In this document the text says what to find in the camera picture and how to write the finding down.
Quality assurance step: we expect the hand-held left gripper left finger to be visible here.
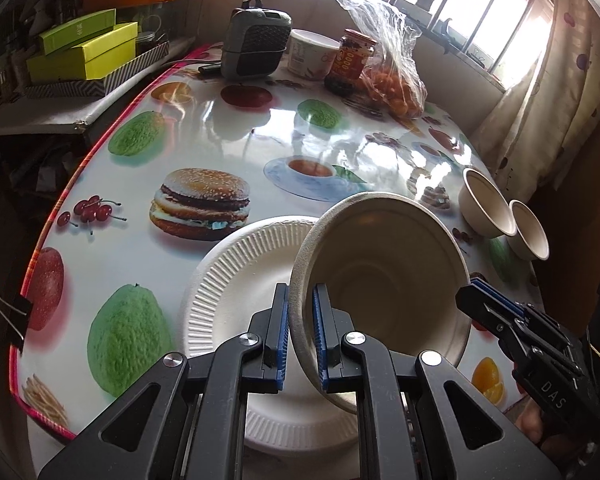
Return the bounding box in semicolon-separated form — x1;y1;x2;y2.
37;283;290;480

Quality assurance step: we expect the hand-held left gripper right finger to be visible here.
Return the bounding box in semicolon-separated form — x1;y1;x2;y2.
311;284;563;480

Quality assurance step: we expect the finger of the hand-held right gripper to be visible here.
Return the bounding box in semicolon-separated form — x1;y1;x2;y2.
455;285;523;356
472;280;571;348

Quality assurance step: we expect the white ribbed paper plate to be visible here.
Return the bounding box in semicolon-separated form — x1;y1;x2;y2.
178;215;361;456

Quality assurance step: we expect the small beige paper bowl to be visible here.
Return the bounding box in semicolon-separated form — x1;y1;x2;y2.
505;200;551;261
458;167;518;238

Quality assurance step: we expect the large beige paper bowl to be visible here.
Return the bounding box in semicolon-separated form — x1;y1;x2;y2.
288;191;473;415

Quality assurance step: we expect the person's right hand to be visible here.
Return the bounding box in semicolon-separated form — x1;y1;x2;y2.
517;402;581;466

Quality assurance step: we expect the cream patterned curtain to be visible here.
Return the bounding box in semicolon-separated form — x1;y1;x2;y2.
472;0;600;206

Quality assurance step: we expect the fruit printed tablecloth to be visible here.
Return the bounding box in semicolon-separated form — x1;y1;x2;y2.
9;42;541;441

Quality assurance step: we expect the clear plastic bag of oranges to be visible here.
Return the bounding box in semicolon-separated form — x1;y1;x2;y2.
330;0;427;120

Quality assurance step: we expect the black binder clip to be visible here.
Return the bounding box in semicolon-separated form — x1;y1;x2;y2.
0;289;33;351

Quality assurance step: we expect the glass jar with red label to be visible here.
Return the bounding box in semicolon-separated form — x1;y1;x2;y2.
324;29;378;96

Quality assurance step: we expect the white plastic tub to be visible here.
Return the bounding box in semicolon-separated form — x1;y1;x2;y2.
286;29;341;81

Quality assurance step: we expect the barred window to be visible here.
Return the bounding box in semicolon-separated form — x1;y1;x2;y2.
200;0;556;93

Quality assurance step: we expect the grey portable fan heater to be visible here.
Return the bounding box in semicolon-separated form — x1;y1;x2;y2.
221;0;293;81

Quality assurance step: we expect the grey striped flat box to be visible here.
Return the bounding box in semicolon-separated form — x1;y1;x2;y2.
25;40;171;98

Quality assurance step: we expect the white shelf board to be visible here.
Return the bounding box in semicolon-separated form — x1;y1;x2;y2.
0;35;201;138

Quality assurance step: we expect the wide yellow-green cardboard box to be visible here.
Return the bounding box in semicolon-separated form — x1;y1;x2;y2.
26;22;139;83

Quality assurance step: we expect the slim green cardboard box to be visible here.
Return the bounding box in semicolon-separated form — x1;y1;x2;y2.
38;8;117;56

